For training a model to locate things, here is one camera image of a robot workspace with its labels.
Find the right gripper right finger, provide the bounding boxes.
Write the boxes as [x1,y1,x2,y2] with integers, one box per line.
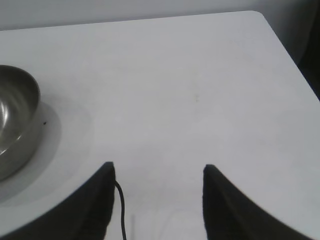
[202,163,320,240]

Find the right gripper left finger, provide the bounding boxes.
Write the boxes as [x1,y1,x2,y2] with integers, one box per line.
[0,161,117,240]

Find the stainless steel mixing bowl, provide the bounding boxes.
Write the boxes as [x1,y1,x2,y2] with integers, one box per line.
[0,64,42,182]

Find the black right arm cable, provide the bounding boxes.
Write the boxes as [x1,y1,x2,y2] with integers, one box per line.
[113,181,128,240]

